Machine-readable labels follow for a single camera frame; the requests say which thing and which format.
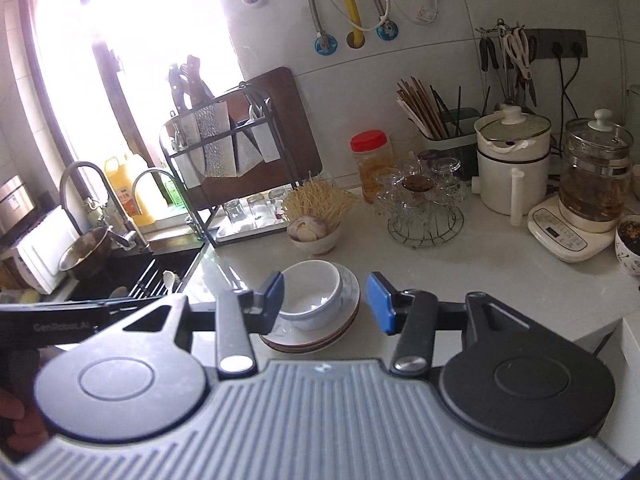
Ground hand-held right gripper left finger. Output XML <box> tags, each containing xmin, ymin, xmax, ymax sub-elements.
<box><xmin>122</xmin><ymin>271</ymin><xmax>286</xmax><ymax>381</ymax></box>

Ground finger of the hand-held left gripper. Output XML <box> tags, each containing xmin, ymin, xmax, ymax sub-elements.
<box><xmin>102</xmin><ymin>298</ymin><xmax>173</xmax><ymax>333</ymax></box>

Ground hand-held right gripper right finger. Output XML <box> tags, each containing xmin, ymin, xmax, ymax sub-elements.
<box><xmin>366</xmin><ymin>272</ymin><xmax>538</xmax><ymax>377</ymax></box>

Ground plain white ceramic bowl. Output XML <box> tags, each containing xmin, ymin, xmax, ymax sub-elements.
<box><xmin>276</xmin><ymin>260</ymin><xmax>344</xmax><ymax>330</ymax></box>

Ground person's left hand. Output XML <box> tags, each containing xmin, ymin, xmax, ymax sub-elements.
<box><xmin>0</xmin><ymin>385</ymin><xmax>48</xmax><ymax>456</ymax></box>

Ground black sink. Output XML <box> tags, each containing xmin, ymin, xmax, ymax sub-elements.
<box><xmin>65</xmin><ymin>247</ymin><xmax>206</xmax><ymax>303</ymax></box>

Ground steel bowl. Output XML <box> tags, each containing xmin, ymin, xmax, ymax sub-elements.
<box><xmin>59</xmin><ymin>225</ymin><xmax>115</xmax><ymax>281</ymax></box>

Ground clear drip tray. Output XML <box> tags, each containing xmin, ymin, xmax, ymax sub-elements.
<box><xmin>215</xmin><ymin>217</ymin><xmax>292</xmax><ymax>247</ymax></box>

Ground white plastic board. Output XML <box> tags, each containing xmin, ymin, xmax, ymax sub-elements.
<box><xmin>12</xmin><ymin>207</ymin><xmax>81</xmax><ymax>295</ymax></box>

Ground garlic bulb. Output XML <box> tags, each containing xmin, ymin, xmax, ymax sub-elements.
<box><xmin>287</xmin><ymin>214</ymin><xmax>328</xmax><ymax>241</ymax></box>

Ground yellow oil bottle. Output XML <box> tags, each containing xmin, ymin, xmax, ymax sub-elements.
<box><xmin>104</xmin><ymin>152</ymin><xmax>158</xmax><ymax>228</ymax></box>

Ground set of clear glass cups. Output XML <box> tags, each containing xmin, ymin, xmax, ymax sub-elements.
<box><xmin>372</xmin><ymin>152</ymin><xmax>463</xmax><ymax>216</ymax></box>

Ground grey box appliance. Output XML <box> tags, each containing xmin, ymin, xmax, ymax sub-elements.
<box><xmin>0</xmin><ymin>175</ymin><xmax>38</xmax><ymax>233</ymax></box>

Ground green bottle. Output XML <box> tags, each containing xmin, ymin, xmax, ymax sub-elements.
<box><xmin>162</xmin><ymin>177</ymin><xmax>186</xmax><ymax>208</ymax></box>

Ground chrome faucet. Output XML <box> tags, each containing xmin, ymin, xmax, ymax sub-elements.
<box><xmin>131</xmin><ymin>167</ymin><xmax>201</xmax><ymax>233</ymax></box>

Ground red-lidded plastic jar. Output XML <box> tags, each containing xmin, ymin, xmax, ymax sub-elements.
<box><xmin>350</xmin><ymin>130</ymin><xmax>393</xmax><ymax>203</ymax></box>

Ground dark pull-down faucet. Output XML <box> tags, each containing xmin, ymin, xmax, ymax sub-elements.
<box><xmin>59</xmin><ymin>161</ymin><xmax>151</xmax><ymax>252</ymax></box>

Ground textured steel cutting board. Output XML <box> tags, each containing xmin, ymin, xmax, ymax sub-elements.
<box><xmin>195</xmin><ymin>102</ymin><xmax>238</xmax><ymax>179</ymax></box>

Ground black metal knife rack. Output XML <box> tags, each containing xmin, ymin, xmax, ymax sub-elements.
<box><xmin>160</xmin><ymin>82</ymin><xmax>281</xmax><ymax>248</ymax></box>

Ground white electric cooking pot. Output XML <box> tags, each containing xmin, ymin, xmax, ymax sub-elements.
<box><xmin>472</xmin><ymin>105</ymin><xmax>555</xmax><ymax>226</ymax></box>

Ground dark wooden cutting board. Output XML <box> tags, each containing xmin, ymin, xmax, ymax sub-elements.
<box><xmin>190</xmin><ymin>66</ymin><xmax>323</xmax><ymax>211</ymax></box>

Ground white kettle base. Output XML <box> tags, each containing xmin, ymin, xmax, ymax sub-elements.
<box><xmin>527</xmin><ymin>195</ymin><xmax>616</xmax><ymax>263</ymax></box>

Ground green chopstick holder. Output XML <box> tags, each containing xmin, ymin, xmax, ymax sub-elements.
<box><xmin>425</xmin><ymin>107</ymin><xmax>481</xmax><ymax>181</ymax></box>

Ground glass electric kettle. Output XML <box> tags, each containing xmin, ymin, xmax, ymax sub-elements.
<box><xmin>557</xmin><ymin>108</ymin><xmax>635</xmax><ymax>233</ymax></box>

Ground patterned cup with tea leaves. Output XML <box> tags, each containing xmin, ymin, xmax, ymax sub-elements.
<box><xmin>614</xmin><ymin>214</ymin><xmax>640</xmax><ymax>277</ymax></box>

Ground window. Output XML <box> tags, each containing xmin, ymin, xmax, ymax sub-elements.
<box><xmin>30</xmin><ymin>0</ymin><xmax>246</xmax><ymax>171</ymax></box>

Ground pale green container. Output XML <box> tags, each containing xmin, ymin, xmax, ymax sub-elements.
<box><xmin>625</xmin><ymin>85</ymin><xmax>640</xmax><ymax>131</ymax></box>

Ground wire cup rack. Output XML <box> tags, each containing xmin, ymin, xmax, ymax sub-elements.
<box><xmin>387</xmin><ymin>205</ymin><xmax>465</xmax><ymax>250</ymax></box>

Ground brown-handled kitchen knife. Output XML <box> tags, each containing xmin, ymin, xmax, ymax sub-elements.
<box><xmin>167</xmin><ymin>62</ymin><xmax>191</xmax><ymax>111</ymax></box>
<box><xmin>184</xmin><ymin>54</ymin><xmax>216</xmax><ymax>103</ymax></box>

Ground black-handled kitchen tool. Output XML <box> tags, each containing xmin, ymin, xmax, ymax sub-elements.
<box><xmin>479</xmin><ymin>35</ymin><xmax>501</xmax><ymax>72</ymax></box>

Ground white-handled scissors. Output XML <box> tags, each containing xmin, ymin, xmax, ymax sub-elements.
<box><xmin>505</xmin><ymin>29</ymin><xmax>538</xmax><ymax>106</ymax></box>

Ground black power cable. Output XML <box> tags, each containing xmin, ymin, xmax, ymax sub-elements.
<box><xmin>547</xmin><ymin>55</ymin><xmax>586</xmax><ymax>161</ymax></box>

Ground dark wall socket strip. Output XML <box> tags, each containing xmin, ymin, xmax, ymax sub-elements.
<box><xmin>525</xmin><ymin>29</ymin><xmax>588</xmax><ymax>61</ymax></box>

